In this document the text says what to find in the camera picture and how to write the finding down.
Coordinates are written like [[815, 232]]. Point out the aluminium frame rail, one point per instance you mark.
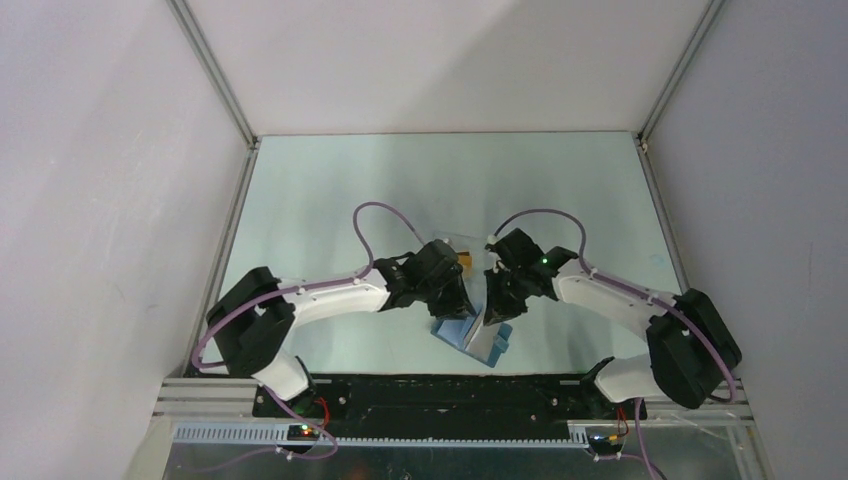
[[643, 136], [223, 152]]

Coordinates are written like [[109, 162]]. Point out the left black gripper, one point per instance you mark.
[[457, 305]]

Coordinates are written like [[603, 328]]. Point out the blue card holder wallet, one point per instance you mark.
[[468, 335]]

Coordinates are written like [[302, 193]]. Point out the left aluminium frame rail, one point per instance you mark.
[[223, 152]]

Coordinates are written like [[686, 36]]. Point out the right aluminium frame rail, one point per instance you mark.
[[643, 136]]

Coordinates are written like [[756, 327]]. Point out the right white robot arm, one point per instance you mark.
[[690, 350]]

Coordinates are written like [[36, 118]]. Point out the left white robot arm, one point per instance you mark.
[[251, 321]]

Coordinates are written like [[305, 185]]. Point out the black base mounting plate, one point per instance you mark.
[[458, 407]]

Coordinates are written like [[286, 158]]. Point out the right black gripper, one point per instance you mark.
[[499, 310]]

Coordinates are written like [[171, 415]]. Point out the clear acrylic box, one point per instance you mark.
[[472, 254]]

